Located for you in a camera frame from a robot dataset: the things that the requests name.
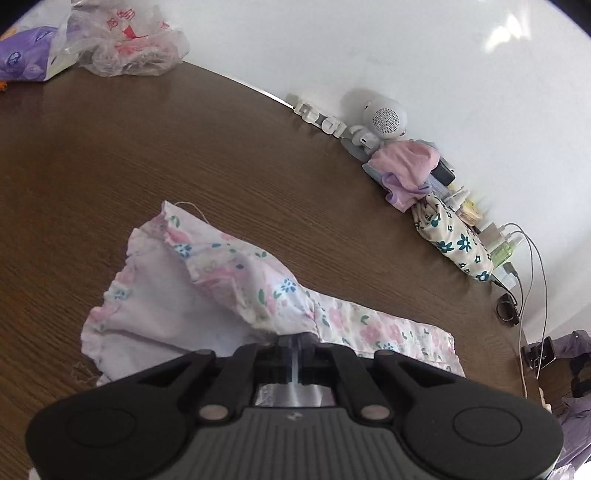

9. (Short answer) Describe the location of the white charger adapter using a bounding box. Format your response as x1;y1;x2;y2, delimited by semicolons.
478;222;506;253

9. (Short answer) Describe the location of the purple cloth on chair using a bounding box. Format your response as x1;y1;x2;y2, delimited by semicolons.
551;330;590;471

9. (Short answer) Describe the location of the white letter ornament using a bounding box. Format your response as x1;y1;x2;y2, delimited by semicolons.
286;94;352;139

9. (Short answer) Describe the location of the pink purple folded cloth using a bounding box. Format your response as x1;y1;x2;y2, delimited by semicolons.
363;141;441;213

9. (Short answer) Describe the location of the white teal floral folded cloth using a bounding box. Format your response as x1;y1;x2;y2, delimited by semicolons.
411;194;494;282

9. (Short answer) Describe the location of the green spray bottle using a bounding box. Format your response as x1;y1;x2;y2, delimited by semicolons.
490;240;514;269

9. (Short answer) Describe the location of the white charging cable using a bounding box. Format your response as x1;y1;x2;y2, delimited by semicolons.
503;222;550;398
507;232;541;384

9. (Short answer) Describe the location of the white round robot speaker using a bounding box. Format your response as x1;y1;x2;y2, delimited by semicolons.
341;88;408;162

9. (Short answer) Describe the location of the black phone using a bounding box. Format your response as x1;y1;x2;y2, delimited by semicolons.
521;336;556;371

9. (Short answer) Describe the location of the crumpled plastic bag red print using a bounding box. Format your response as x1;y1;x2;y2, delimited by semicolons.
65;1;189;77

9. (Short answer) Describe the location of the purple tissue pack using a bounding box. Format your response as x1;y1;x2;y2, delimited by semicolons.
1;26;76;82

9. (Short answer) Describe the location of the pink floral child garment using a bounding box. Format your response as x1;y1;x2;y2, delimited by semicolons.
80;203;463;381

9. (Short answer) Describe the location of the black watch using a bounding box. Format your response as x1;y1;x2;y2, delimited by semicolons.
495;293;520;326

